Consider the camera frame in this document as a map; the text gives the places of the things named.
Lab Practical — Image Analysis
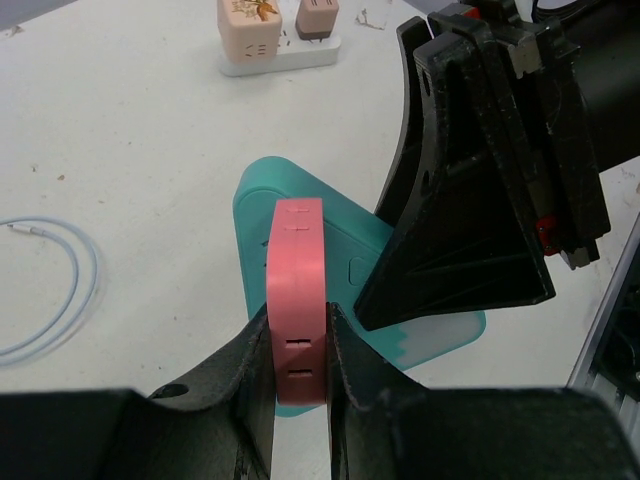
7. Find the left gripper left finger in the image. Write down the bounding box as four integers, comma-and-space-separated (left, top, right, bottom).
1, 317, 275, 479

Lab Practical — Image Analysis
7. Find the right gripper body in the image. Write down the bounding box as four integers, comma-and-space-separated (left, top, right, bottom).
507, 1, 639, 268

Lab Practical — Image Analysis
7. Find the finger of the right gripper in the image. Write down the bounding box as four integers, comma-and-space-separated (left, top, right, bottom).
354, 32, 555, 330
375, 16, 439, 220

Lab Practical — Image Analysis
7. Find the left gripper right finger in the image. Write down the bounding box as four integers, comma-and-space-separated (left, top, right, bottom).
327, 303, 639, 479

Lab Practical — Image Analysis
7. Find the teal triangular power strip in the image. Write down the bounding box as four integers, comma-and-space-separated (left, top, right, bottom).
232, 156, 488, 419

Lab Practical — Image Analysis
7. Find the white triangular power strip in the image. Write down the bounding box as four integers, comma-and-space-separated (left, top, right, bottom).
218, 17, 342, 77

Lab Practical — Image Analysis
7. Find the pink plug adapter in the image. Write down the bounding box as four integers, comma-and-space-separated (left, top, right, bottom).
266, 198, 327, 407

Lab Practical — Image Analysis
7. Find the beige cube socket adapter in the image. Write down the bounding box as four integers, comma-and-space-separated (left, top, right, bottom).
217, 0, 283, 64

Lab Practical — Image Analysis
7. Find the blue charging cable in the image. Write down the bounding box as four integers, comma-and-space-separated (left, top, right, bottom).
0, 216, 101, 369

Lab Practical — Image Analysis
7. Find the aluminium front rail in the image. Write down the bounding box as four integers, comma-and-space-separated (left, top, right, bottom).
567, 217, 639, 388

